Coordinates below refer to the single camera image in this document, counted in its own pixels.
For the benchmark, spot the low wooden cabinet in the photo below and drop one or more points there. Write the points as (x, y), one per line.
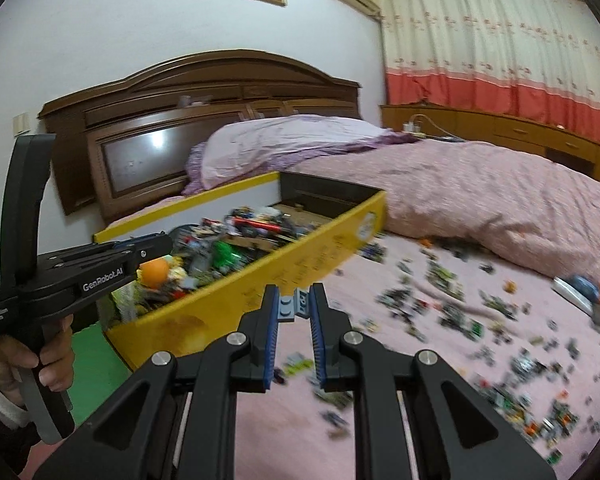
(480, 122)

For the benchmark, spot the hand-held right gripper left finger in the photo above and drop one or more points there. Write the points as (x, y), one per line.
(270, 340)

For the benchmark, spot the brown wooden headboard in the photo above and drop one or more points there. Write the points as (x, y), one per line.
(130, 95)

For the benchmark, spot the cream and red curtain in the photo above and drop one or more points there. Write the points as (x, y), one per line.
(480, 35)

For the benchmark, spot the person's left forearm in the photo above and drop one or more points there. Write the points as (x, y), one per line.
(0, 405)

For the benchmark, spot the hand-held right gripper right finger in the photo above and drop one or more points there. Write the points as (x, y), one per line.
(317, 340)

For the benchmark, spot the person's left hand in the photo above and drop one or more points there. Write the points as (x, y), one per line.
(57, 365)

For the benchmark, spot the green floor mat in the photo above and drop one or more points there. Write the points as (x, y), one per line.
(92, 360)

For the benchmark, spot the blue-grey toy brick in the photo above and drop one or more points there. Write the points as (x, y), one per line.
(290, 305)

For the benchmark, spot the light lilac pillow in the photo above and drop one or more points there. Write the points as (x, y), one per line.
(280, 145)

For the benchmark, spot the wall switch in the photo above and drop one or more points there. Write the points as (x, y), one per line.
(21, 123)

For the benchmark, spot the small grey box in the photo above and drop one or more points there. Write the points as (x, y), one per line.
(187, 101)

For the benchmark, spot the white remote control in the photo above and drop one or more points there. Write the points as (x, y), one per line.
(572, 294)

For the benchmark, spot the yellow cardboard box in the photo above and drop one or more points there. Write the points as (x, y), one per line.
(280, 265)

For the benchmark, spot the pile of toy bricks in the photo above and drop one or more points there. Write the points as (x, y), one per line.
(220, 255)

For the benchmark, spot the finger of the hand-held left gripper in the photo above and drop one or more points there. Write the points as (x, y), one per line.
(152, 249)
(90, 251)

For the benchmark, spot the pink quilt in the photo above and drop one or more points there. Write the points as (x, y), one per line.
(480, 195)

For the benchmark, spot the blue oval object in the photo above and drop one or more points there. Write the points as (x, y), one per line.
(586, 284)

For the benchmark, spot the white power strip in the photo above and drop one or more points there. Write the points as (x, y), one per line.
(412, 130)

